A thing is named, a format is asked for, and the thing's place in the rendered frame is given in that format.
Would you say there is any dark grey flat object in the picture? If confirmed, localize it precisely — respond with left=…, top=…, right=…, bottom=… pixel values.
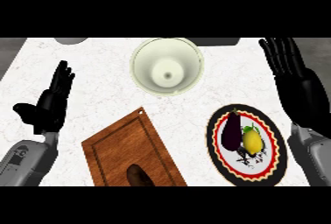
left=190, top=38, right=243, bottom=47

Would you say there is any dark purple eggplant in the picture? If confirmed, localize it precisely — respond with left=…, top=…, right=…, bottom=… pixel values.
left=222, top=108, right=244, bottom=152

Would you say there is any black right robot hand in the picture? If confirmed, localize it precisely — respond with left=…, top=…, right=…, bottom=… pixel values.
left=258, top=37, right=331, bottom=139

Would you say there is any pale green bowl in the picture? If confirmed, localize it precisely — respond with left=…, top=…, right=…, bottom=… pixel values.
left=129, top=38, right=206, bottom=97

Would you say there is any brown wooden cutting board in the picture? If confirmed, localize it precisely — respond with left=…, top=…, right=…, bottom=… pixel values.
left=80, top=107, right=190, bottom=187

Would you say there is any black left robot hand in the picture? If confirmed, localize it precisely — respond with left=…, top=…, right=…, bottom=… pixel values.
left=12, top=59, right=77, bottom=136

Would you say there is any grey round object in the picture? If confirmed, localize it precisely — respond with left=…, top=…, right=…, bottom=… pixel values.
left=54, top=38, right=91, bottom=46

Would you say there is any yellow lemon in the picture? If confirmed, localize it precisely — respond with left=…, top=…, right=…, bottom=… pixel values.
left=241, top=123, right=265, bottom=157

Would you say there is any black red patterned plate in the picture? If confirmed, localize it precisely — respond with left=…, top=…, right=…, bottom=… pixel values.
left=206, top=103, right=289, bottom=187

